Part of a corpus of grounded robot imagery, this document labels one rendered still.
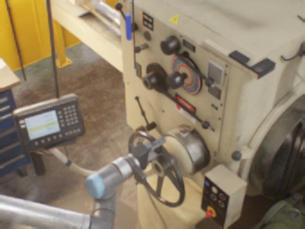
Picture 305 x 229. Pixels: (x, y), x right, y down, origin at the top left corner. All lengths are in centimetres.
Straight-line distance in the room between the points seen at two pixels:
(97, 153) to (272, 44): 241
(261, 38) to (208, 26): 20
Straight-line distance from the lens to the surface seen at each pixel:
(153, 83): 202
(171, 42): 183
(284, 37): 179
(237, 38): 175
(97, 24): 311
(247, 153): 191
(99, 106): 428
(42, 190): 369
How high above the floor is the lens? 284
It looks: 43 degrees down
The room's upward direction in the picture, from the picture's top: straight up
